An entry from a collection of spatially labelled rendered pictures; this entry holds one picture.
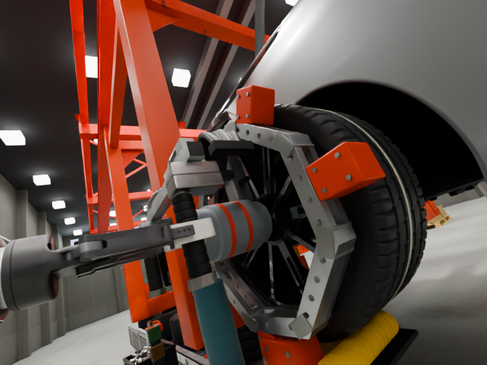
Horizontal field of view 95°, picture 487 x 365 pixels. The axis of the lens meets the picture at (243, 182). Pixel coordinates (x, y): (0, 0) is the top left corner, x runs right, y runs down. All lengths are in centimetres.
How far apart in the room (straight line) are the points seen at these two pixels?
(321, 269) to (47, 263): 39
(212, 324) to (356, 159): 50
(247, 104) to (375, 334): 60
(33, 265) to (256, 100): 48
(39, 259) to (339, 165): 40
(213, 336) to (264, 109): 57
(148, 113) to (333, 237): 107
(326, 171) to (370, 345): 39
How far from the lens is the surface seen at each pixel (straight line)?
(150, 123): 123
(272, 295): 77
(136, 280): 290
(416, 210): 61
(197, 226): 36
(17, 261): 32
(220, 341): 66
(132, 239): 30
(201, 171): 40
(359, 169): 38
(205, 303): 65
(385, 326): 70
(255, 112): 56
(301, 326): 55
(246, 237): 55
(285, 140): 46
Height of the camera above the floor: 77
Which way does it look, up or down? 18 degrees up
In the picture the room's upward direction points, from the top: 19 degrees counter-clockwise
